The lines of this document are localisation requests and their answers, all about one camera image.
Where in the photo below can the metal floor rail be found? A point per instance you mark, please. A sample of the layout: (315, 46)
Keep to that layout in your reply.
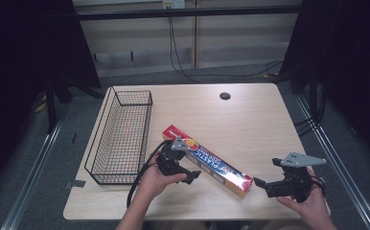
(336, 159)
(33, 172)

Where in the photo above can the dark curtain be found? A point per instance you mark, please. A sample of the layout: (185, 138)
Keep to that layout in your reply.
(23, 54)
(349, 57)

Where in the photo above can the white wall outlet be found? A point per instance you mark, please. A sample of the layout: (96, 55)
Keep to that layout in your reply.
(173, 4)

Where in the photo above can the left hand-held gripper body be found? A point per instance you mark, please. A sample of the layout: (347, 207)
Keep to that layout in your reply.
(168, 159)

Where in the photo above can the black horizontal bar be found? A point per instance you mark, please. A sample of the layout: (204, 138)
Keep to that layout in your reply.
(180, 13)

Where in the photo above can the person's right hand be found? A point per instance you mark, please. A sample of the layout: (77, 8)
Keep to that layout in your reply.
(314, 204)

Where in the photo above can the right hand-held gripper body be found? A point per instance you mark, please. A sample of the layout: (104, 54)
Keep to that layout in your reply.
(288, 188)

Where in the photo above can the black metal stand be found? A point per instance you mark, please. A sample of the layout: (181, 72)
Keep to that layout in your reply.
(50, 108)

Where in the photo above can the person's left hand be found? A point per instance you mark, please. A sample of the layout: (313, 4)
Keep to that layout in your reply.
(152, 185)

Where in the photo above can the plastic wrap box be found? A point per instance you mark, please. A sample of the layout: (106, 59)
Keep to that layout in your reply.
(219, 172)

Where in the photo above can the grey tape piece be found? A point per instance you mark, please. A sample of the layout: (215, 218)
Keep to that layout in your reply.
(75, 184)

